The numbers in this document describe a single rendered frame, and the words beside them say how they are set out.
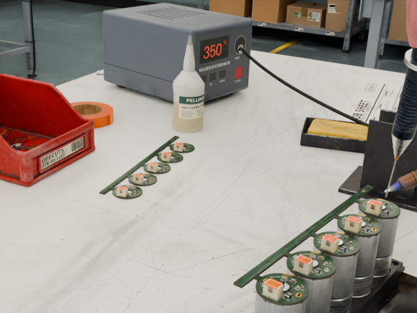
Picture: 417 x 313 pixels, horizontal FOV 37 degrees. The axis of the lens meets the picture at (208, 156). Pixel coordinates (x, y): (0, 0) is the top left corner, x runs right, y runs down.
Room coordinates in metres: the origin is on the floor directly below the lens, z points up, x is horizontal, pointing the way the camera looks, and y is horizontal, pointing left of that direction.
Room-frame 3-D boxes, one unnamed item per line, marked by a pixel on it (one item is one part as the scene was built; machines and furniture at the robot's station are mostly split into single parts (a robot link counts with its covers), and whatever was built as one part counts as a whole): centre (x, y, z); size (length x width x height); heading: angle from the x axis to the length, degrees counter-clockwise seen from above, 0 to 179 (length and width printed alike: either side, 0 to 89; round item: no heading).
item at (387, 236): (0.34, -0.11, 0.79); 0.02 x 0.02 x 0.05
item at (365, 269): (0.32, -0.09, 0.79); 0.02 x 0.02 x 0.05
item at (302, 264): (0.27, -0.05, 0.82); 0.01 x 0.01 x 0.01; 53
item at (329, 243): (0.29, -0.07, 0.82); 0.01 x 0.01 x 0.01; 53
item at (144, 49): (0.78, 0.05, 0.80); 0.15 x 0.12 x 0.10; 51
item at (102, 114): (0.65, 0.14, 0.76); 0.06 x 0.06 x 0.01
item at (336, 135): (0.62, -0.14, 0.76); 0.07 x 0.05 x 0.02; 78
